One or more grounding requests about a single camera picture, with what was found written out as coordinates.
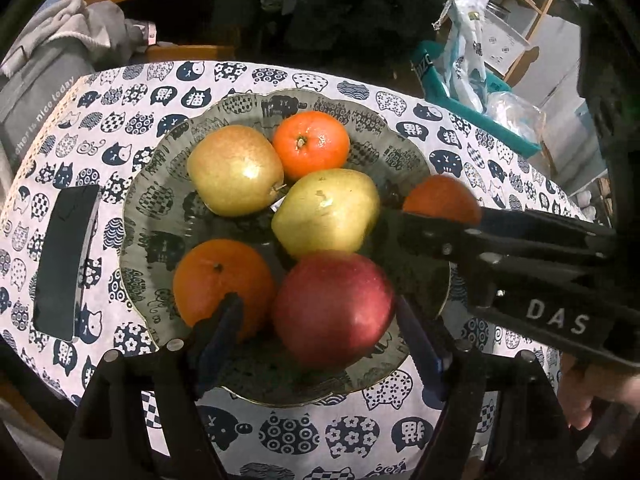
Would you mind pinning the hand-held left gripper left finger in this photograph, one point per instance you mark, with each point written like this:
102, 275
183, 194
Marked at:
222, 342

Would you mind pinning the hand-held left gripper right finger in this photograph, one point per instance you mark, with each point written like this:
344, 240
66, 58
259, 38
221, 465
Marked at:
421, 347

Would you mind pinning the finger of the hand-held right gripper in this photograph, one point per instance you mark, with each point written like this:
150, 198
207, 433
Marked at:
425, 240

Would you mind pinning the small orange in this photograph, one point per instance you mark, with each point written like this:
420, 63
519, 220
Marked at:
440, 197
312, 145

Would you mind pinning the large orange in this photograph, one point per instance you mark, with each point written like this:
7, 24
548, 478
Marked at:
220, 275

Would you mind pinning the red apple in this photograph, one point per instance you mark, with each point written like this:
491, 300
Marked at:
332, 310

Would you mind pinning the green pear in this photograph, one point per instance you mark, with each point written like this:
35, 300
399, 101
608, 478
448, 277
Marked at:
325, 215

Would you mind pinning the scalloped glass plate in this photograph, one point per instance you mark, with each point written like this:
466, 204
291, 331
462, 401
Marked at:
155, 200

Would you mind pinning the yellow apple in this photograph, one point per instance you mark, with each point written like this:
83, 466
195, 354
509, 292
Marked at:
232, 170

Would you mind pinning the person's right hand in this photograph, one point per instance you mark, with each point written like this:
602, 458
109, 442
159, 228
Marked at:
580, 395

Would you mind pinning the cat print tablecloth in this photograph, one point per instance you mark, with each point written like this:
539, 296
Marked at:
350, 430

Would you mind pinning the clear plastic bag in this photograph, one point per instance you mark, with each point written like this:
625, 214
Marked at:
515, 117

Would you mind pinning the teal plastic basket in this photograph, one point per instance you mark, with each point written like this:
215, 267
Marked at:
435, 77

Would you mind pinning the black smartphone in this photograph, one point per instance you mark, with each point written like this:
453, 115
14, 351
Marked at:
62, 265

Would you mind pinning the printed white plastic bag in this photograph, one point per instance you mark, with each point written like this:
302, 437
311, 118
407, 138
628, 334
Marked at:
467, 35

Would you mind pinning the dark cloth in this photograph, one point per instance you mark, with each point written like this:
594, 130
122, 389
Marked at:
340, 15

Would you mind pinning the wooden chair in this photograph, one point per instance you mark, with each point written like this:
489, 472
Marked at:
190, 53

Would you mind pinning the grey hoodie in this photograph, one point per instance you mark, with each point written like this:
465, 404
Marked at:
75, 25

